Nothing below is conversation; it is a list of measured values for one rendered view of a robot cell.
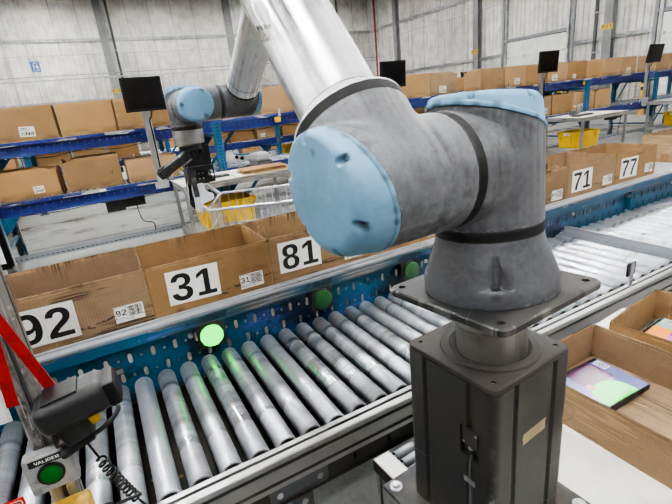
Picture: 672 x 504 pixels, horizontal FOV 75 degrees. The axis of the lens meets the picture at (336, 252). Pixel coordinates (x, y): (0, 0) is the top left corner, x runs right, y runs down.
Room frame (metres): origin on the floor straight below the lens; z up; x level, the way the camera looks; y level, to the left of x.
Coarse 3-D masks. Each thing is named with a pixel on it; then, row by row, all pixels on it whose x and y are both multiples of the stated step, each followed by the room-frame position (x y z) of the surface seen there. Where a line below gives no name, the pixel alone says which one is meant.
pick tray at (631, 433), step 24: (576, 336) 0.96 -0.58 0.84; (600, 336) 0.97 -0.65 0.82; (624, 336) 0.93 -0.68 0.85; (576, 360) 0.96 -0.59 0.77; (600, 360) 0.96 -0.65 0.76; (624, 360) 0.92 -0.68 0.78; (648, 360) 0.87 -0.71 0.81; (576, 408) 0.74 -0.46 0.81; (600, 408) 0.70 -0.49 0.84; (624, 408) 0.78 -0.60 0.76; (648, 408) 0.78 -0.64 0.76; (600, 432) 0.70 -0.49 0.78; (624, 432) 0.66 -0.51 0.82; (648, 432) 0.62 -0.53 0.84; (624, 456) 0.65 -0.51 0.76; (648, 456) 0.62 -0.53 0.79
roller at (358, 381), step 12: (300, 324) 1.35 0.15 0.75; (300, 336) 1.31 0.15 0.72; (312, 336) 1.26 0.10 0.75; (312, 348) 1.23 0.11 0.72; (324, 348) 1.18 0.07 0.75; (324, 360) 1.16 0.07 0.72; (336, 360) 1.11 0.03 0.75; (348, 360) 1.11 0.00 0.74; (336, 372) 1.09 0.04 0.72; (348, 372) 1.05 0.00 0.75; (360, 372) 1.04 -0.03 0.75; (348, 384) 1.04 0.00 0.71; (360, 384) 0.99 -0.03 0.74; (372, 384) 0.98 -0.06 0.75; (372, 396) 0.93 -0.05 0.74; (384, 396) 0.94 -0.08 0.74
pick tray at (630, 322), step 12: (648, 300) 1.12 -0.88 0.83; (660, 300) 1.14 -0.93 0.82; (624, 312) 1.04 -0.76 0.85; (636, 312) 1.08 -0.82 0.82; (648, 312) 1.12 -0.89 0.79; (660, 312) 1.13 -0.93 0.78; (612, 324) 0.99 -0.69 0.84; (624, 324) 1.04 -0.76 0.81; (636, 324) 1.08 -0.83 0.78; (636, 336) 0.94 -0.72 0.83; (648, 336) 0.92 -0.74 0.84
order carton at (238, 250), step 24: (168, 240) 1.53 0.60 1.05; (192, 240) 1.57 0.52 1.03; (216, 240) 1.61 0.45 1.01; (240, 240) 1.65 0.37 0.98; (264, 240) 1.40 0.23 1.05; (144, 264) 1.49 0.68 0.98; (168, 264) 1.26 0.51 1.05; (192, 264) 1.29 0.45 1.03; (240, 264) 1.35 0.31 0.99; (264, 264) 1.39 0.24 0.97; (240, 288) 1.35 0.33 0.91; (168, 312) 1.24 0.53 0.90
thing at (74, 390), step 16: (112, 368) 0.63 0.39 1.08; (64, 384) 0.59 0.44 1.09; (80, 384) 0.59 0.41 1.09; (96, 384) 0.58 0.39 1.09; (112, 384) 0.59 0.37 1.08; (48, 400) 0.56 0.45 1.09; (64, 400) 0.56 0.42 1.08; (80, 400) 0.56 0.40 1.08; (96, 400) 0.57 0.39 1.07; (112, 400) 0.58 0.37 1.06; (32, 416) 0.54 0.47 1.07; (48, 416) 0.54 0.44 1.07; (64, 416) 0.55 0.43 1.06; (80, 416) 0.56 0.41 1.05; (96, 416) 0.59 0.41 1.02; (48, 432) 0.54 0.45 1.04; (64, 432) 0.56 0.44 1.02; (80, 432) 0.57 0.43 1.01; (64, 448) 0.56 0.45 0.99; (80, 448) 0.56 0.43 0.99
